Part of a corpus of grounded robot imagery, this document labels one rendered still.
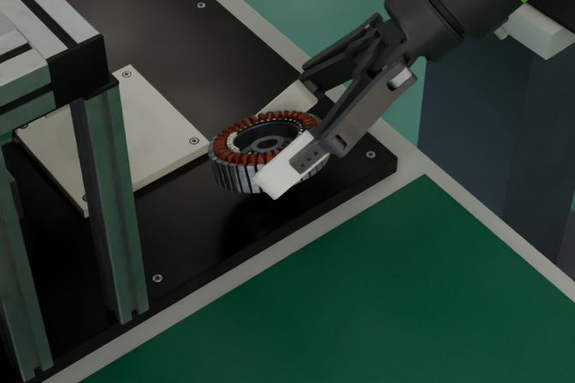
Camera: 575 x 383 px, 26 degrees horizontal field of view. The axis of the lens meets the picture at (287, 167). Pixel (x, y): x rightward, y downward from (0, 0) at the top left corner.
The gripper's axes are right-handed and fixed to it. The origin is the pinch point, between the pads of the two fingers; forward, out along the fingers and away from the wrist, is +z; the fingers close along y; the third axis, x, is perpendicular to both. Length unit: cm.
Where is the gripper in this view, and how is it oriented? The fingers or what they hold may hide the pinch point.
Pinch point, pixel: (274, 148)
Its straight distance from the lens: 117.4
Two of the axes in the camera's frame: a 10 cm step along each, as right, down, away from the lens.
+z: -7.4, 6.3, 2.3
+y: -0.8, -4.3, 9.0
